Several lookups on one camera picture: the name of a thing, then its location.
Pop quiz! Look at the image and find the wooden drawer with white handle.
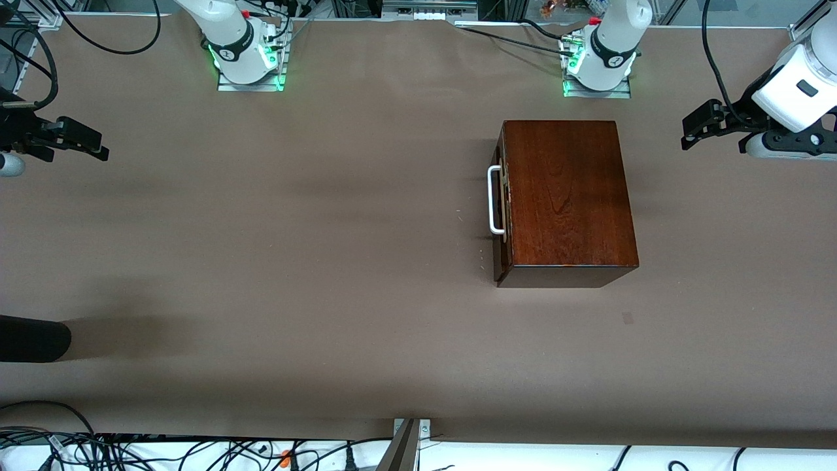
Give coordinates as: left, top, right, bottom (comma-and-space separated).
488, 128, 513, 270

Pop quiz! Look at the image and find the dark brown wooden cabinet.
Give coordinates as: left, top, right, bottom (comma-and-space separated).
495, 120, 640, 289

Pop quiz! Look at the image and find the black rounded cylinder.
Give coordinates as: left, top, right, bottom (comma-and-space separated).
0, 315, 72, 364

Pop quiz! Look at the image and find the grey power strip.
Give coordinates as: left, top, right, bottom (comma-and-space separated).
383, 0, 478, 22

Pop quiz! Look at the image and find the black left camera cable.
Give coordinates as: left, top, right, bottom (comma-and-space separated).
701, 0, 753, 129

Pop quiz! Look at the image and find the black camera cable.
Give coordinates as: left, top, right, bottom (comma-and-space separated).
701, 0, 753, 129
0, 0, 162, 111

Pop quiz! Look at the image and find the aluminium frame rail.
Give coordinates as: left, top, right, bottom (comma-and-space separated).
0, 0, 64, 30
788, 0, 837, 45

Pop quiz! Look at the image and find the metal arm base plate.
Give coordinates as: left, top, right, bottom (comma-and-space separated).
217, 20, 288, 92
561, 36, 632, 99

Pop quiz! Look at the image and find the black right camera cable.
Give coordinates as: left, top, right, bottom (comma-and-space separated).
0, 0, 162, 111

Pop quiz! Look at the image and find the short black base cable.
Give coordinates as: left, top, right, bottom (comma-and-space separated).
519, 18, 568, 43

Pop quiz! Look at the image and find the long black base cable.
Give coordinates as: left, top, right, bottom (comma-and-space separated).
453, 23, 576, 60

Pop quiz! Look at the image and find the black looping cable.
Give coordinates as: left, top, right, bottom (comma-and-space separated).
0, 400, 99, 438

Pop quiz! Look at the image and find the black cable with plug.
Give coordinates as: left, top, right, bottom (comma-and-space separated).
298, 437, 394, 471

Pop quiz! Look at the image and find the aluminium camera mount post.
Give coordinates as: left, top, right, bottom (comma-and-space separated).
376, 419, 432, 471

